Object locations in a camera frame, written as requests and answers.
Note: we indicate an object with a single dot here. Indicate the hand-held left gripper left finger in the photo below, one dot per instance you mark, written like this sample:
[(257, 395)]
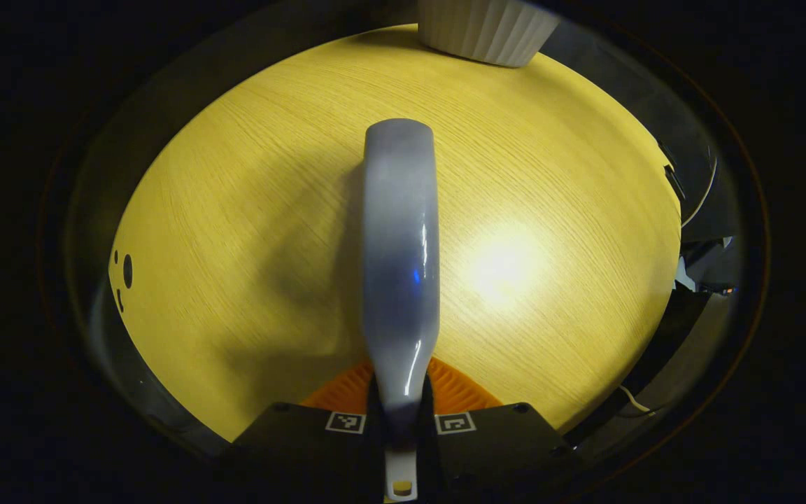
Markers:
[(305, 455)]

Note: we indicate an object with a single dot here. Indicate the white ribbed garbage bin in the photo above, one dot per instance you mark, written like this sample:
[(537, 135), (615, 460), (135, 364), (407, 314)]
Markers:
[(483, 31)]

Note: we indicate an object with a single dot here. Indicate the small grey broom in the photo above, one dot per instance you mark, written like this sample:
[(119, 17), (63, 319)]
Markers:
[(401, 245)]

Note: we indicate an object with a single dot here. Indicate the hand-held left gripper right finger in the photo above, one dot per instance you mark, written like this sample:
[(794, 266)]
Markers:
[(501, 455)]

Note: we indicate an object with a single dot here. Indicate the wooden desktop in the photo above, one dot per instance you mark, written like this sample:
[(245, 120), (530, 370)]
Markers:
[(249, 210)]

